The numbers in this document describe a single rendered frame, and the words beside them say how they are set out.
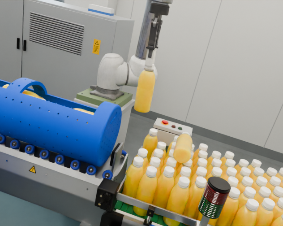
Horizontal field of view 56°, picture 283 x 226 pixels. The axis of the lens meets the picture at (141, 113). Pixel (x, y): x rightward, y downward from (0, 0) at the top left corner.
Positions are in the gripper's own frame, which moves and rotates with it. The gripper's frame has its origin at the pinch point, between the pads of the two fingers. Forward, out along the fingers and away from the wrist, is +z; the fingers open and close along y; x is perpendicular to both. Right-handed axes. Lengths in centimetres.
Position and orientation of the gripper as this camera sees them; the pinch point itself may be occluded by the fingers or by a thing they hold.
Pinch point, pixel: (150, 57)
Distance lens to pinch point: 108.9
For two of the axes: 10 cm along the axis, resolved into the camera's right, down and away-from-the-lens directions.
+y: -1.8, 3.4, -9.2
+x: 9.7, 2.2, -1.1
